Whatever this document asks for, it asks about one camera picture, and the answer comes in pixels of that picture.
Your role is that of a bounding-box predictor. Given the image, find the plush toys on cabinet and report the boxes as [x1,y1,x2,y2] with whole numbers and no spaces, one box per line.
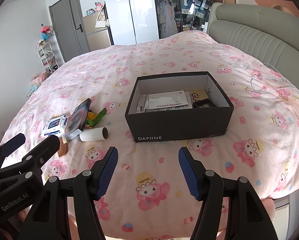
[87,2,105,17]

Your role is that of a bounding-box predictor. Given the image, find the white paper roll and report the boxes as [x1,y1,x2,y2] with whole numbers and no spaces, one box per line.
[80,127,109,142]

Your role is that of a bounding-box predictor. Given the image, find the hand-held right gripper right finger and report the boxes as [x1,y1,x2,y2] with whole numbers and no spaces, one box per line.
[178,147,273,240]

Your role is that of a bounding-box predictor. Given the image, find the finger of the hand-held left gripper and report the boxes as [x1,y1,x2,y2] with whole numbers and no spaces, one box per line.
[0,135,61,178]
[0,133,26,170]

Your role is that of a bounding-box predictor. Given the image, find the black cardboard shoe box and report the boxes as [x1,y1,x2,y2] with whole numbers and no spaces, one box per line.
[125,71,234,143]

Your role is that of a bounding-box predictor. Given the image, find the grey room door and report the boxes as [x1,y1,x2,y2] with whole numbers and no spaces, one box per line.
[49,0,90,63]

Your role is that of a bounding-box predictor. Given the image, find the brown wooden comb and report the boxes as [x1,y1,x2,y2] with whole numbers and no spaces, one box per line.
[58,136,69,158]

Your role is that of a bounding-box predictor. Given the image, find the grey padded headboard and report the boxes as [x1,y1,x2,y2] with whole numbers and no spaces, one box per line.
[206,2,299,88]

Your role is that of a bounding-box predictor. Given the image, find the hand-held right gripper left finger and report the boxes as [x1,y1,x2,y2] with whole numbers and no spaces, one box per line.
[26,146,119,240]

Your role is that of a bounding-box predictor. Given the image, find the glass door wardrobe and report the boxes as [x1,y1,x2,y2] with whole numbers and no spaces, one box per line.
[151,0,215,40]

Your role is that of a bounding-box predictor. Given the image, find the white paper envelopes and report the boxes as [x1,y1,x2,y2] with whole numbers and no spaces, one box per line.
[138,90,193,110]

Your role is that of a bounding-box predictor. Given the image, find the green snack packet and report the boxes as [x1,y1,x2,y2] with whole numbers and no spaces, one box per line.
[87,108,107,127]

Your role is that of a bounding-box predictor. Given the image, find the white charging cable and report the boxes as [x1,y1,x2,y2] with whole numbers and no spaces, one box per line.
[249,62,299,108]

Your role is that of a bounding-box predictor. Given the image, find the beige small refrigerator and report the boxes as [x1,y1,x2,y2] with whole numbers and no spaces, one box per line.
[83,12,112,52]

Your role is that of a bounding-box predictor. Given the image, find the white glossy wardrobe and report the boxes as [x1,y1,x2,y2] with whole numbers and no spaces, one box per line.
[102,0,157,46]

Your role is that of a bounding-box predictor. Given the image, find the white wet wipes pack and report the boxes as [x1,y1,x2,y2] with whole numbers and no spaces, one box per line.
[40,115,69,138]

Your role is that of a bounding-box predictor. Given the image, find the beige card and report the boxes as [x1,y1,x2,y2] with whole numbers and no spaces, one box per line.
[188,89,210,105]

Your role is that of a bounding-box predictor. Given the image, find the small black box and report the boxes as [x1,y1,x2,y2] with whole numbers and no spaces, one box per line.
[192,99,218,108]

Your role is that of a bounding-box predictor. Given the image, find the pink printed blanket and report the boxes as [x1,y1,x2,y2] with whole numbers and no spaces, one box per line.
[0,30,299,240]

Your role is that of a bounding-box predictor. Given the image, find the small clear plastic packet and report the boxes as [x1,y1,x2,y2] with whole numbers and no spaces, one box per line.
[67,129,83,140]

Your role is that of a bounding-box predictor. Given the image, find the dark glossy booklet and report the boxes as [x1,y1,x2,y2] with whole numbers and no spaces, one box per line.
[65,99,92,135]

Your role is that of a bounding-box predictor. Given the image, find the pink plush toy pile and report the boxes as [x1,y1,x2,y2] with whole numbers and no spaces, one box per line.
[30,71,49,97]

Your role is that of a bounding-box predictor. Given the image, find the red plush toy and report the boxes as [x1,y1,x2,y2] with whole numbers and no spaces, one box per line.
[41,26,54,39]

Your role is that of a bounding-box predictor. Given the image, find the white shelf rack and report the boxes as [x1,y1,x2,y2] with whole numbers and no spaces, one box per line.
[37,42,59,74]

